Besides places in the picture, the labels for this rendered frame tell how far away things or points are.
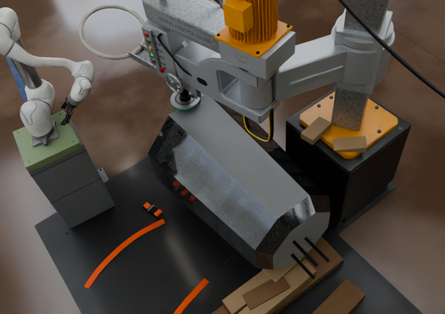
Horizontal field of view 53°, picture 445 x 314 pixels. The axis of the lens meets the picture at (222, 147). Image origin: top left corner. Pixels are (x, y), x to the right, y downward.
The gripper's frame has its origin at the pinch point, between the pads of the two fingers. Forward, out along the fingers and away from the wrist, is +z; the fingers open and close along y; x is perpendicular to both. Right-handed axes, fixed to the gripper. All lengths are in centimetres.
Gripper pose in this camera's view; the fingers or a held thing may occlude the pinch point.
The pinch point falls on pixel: (63, 115)
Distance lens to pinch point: 329.5
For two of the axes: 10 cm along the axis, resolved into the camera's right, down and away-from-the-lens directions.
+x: 8.0, 1.7, 5.7
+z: -5.8, 4.4, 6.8
